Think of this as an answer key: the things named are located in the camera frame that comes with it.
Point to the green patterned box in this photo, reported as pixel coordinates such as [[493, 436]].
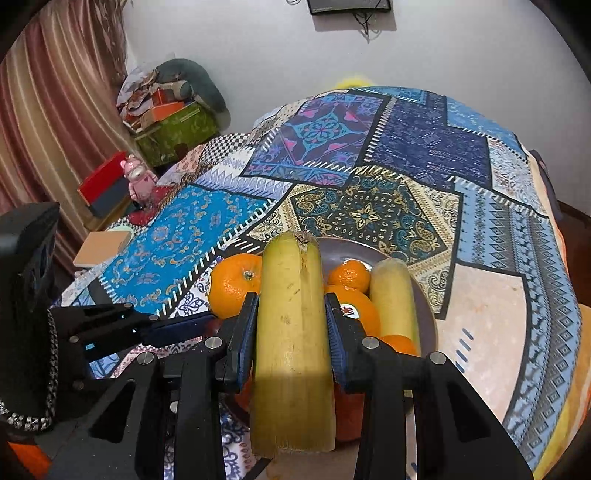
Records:
[[178, 134]]

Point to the grey round plate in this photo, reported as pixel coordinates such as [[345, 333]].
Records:
[[337, 251]]

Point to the striped brown curtain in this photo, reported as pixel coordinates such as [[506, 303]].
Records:
[[51, 115]]

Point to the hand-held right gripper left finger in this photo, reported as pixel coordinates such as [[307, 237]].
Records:
[[247, 334]]

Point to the blue patchwork tablecloth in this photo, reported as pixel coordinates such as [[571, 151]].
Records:
[[415, 138]]

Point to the small tangerine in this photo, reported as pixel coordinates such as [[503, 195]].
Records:
[[399, 345], [349, 277]]

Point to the grey long pillow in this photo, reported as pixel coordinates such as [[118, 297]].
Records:
[[205, 83]]

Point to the red box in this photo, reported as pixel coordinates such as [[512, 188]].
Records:
[[104, 184]]

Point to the yellow round object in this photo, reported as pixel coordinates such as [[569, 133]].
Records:
[[355, 82]]

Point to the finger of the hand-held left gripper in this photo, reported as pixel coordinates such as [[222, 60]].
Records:
[[106, 353], [184, 326]]

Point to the large orange with sticker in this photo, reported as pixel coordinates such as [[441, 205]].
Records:
[[362, 307]]

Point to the pink toy figure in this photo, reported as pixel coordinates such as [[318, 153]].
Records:
[[138, 180]]

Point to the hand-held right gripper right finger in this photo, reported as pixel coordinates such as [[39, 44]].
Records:
[[335, 341]]

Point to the small black monitor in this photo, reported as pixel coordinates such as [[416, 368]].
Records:
[[351, 5]]

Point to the yellow sugarcane piece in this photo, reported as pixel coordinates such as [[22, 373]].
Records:
[[291, 350], [392, 302]]

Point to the tan flat box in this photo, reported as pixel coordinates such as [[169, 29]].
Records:
[[101, 248]]

